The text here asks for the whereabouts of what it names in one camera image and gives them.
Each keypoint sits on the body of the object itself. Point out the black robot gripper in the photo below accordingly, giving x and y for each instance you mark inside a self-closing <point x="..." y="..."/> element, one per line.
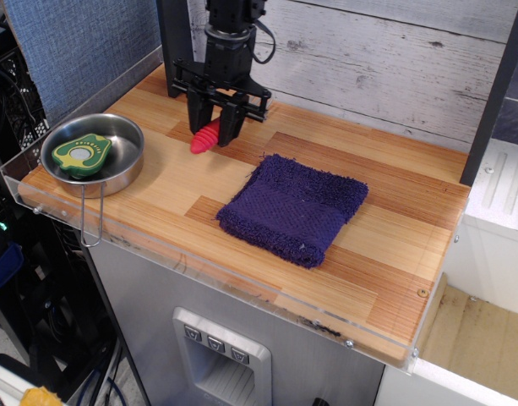
<point x="223" y="79"/>

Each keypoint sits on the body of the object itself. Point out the red handled metal fork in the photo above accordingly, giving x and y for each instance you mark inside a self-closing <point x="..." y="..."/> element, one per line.
<point x="206" y="137"/>

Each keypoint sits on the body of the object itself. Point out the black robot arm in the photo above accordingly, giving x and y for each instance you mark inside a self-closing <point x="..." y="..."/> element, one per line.
<point x="233" y="17"/>

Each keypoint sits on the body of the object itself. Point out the small steel pot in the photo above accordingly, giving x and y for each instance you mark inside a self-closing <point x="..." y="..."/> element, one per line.
<point x="122" y="166"/>

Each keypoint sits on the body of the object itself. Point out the purple folded towel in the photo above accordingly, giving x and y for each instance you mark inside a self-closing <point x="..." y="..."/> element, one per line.
<point x="291" y="210"/>

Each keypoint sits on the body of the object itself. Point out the green toy avocado half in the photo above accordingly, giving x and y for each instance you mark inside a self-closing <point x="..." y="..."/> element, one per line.
<point x="83" y="156"/>

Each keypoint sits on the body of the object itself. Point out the blue fabric panel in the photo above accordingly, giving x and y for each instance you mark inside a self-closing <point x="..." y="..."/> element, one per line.
<point x="83" y="56"/>

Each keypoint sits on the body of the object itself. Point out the clear acrylic table guard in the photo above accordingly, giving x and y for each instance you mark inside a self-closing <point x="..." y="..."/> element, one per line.
<point x="373" y="290"/>

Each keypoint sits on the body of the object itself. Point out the black storage crate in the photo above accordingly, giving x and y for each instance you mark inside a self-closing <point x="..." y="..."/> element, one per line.
<point x="22" y="117"/>

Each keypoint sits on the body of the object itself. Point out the silver dispenser panel with buttons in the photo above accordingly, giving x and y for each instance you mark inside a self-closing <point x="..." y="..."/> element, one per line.
<point x="222" y="366"/>

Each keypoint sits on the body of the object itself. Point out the yellow object at bottom left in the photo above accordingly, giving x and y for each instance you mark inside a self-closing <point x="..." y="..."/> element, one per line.
<point x="40" y="396"/>

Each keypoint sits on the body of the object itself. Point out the white toy sink unit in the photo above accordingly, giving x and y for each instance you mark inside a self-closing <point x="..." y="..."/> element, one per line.
<point x="470" y="351"/>

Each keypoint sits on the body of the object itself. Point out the black vertical post left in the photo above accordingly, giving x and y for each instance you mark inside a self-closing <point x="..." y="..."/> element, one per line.
<point x="176" y="39"/>

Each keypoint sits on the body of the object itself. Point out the black vertical post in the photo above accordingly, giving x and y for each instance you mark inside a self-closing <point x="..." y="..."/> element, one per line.
<point x="176" y="39"/>
<point x="491" y="111"/>

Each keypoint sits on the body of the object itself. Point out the black vertical post right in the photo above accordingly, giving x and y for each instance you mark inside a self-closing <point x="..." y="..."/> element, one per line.
<point x="491" y="111"/>

